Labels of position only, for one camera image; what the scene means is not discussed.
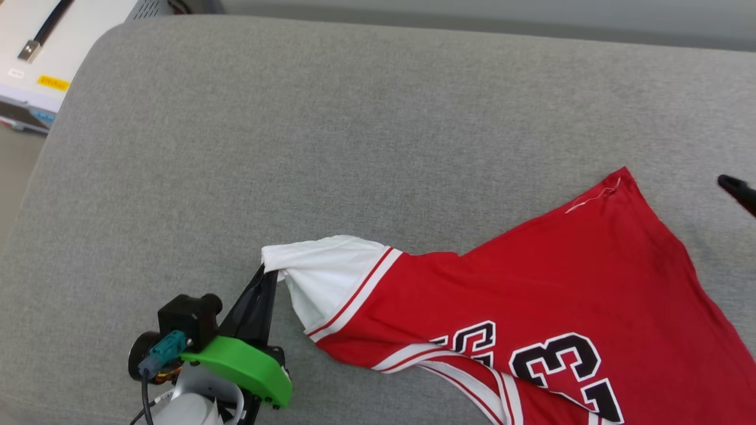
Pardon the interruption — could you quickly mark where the black case carry handle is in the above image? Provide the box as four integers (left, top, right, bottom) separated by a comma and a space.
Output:
18, 0, 75, 63

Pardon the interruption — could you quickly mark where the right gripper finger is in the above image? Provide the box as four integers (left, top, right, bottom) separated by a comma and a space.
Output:
718, 175, 756, 218

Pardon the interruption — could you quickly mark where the black cable with teal plug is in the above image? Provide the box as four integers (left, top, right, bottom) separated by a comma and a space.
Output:
138, 330, 190, 425

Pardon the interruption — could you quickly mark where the white equipment case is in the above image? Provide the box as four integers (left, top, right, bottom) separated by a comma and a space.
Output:
0, 0, 178, 135

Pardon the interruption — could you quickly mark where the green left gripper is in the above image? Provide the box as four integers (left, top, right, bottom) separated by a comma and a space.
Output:
128, 264, 293, 409

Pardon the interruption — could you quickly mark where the red basketball jersey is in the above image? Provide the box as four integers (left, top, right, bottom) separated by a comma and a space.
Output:
262, 167, 756, 425

